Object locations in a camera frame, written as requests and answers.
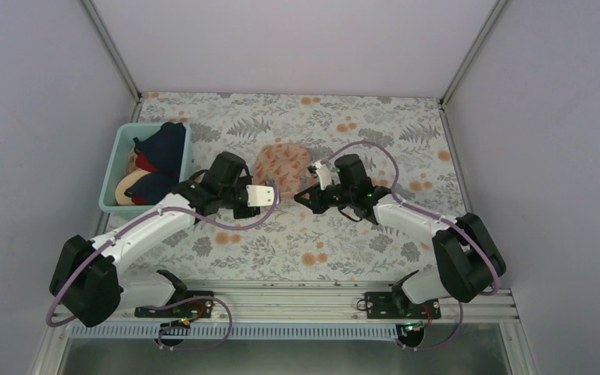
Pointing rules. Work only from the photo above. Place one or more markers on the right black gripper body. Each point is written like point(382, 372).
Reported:
point(347, 194)

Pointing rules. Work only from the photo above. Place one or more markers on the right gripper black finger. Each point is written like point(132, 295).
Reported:
point(315, 205)
point(309, 195)

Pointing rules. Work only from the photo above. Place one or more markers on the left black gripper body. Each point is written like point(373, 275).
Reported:
point(227, 194)

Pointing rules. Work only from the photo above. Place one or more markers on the peach floral mesh laundry bag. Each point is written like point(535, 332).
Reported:
point(286, 165)

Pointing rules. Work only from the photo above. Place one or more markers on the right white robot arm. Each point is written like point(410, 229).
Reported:
point(467, 259)

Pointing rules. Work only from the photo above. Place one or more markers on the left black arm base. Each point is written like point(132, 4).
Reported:
point(182, 315)

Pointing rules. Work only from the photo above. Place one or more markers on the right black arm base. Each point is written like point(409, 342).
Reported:
point(413, 319)

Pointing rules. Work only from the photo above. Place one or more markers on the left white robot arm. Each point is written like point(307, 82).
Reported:
point(89, 279)

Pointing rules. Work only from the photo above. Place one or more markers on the navy red bra upper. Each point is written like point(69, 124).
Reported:
point(163, 151)

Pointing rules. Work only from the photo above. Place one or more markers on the navy beige bra lower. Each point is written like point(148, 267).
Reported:
point(144, 188)

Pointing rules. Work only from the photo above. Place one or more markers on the floral patterned table mat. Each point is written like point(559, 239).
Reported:
point(401, 142)

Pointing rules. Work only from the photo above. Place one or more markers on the light blue plastic bin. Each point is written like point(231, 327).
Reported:
point(122, 163)

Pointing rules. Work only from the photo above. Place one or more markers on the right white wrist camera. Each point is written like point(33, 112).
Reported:
point(322, 172)

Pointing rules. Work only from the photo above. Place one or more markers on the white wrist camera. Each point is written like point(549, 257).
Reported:
point(322, 172)
point(259, 195)

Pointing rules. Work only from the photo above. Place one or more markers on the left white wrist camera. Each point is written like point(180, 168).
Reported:
point(259, 195)

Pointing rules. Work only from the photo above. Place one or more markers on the aluminium front rail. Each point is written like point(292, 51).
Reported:
point(252, 301)

